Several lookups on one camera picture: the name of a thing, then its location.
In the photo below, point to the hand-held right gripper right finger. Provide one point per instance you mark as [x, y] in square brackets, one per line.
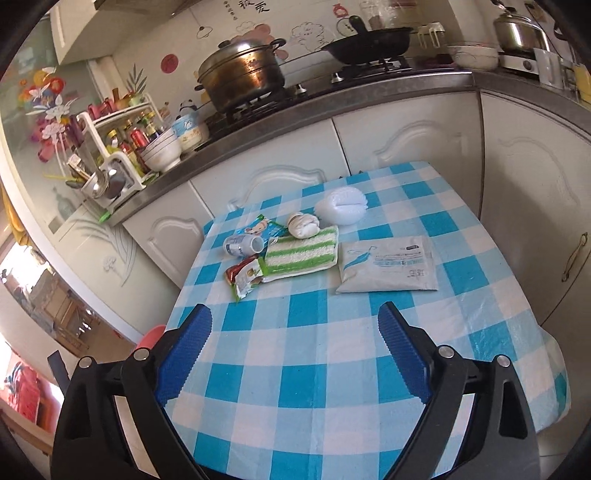
[406, 355]

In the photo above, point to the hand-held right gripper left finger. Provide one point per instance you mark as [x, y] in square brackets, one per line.
[184, 355]

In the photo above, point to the red plastic basin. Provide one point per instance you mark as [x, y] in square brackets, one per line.
[151, 338]

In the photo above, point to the white wet wipes packet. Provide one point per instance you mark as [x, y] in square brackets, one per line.
[388, 267]

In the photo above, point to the red green snack wrapper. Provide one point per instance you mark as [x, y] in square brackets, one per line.
[244, 277]

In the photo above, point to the white plastic bottle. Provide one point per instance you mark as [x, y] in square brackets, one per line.
[242, 244]

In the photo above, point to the green white striped sponge cloth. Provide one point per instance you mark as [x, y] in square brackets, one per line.
[300, 254]

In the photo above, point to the small white bun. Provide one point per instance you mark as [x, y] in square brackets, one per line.
[303, 225]

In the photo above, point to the blue white checkered tablecloth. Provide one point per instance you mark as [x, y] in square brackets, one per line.
[323, 346]

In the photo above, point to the blue snack wrapper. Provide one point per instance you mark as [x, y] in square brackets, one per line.
[261, 225]

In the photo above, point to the white foam fruit net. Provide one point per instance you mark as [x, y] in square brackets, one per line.
[341, 205]

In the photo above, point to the white seasoning rack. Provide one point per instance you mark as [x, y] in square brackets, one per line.
[117, 166]

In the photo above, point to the white bowl on counter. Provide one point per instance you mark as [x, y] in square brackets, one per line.
[161, 150]

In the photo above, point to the blue printed white bowl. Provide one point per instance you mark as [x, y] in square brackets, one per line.
[190, 131]

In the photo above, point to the white kitchen cabinet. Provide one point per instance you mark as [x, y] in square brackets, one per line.
[415, 129]

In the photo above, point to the panda figurine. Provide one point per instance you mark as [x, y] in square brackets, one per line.
[187, 109]

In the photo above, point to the black gas stove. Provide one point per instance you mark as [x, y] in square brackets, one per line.
[314, 90]

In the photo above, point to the flower window sticker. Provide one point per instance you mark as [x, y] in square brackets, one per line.
[48, 106]

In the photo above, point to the metal steamer pot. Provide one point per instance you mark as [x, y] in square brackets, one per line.
[242, 74]

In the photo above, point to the white patterned bowl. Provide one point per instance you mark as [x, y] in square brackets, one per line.
[473, 56]

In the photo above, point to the white induction cooker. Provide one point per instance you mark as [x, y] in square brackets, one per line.
[519, 62]

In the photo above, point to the black wok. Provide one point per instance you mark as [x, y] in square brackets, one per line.
[369, 41]

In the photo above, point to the white plastic holder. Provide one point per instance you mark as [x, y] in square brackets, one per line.
[431, 36]

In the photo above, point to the translucent white container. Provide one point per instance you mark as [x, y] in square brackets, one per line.
[550, 68]

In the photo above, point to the stainless steel pot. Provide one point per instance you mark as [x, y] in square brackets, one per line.
[519, 30]

